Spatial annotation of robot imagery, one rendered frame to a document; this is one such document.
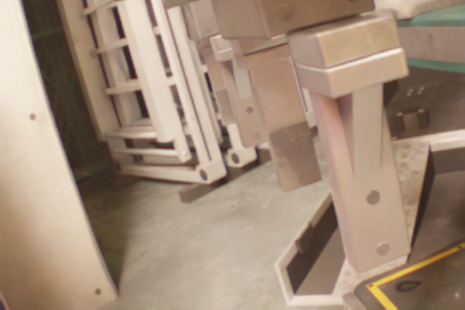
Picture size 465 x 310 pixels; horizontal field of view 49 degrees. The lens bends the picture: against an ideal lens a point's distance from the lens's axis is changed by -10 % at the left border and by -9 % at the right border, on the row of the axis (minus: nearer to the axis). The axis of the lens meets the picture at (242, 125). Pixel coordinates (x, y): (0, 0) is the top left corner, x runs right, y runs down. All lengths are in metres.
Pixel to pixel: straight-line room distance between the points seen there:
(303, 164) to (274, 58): 0.07
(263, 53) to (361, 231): 0.15
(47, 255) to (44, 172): 0.26
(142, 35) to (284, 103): 2.25
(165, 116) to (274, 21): 2.40
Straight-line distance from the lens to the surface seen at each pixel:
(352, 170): 0.22
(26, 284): 1.77
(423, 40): 0.62
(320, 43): 0.18
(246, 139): 0.50
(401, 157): 1.97
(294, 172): 0.35
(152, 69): 2.59
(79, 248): 1.81
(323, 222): 1.75
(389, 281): 0.88
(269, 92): 0.34
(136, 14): 2.59
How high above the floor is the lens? 0.77
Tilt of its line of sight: 11 degrees down
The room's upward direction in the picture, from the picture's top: 16 degrees counter-clockwise
